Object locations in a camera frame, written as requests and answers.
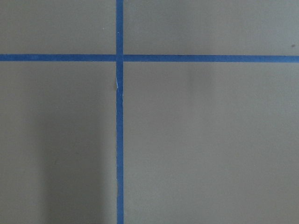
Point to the vertical blue tape strip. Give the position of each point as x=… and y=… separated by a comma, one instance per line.
x=119, y=112

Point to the horizontal blue tape strip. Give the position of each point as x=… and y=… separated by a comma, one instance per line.
x=148, y=58

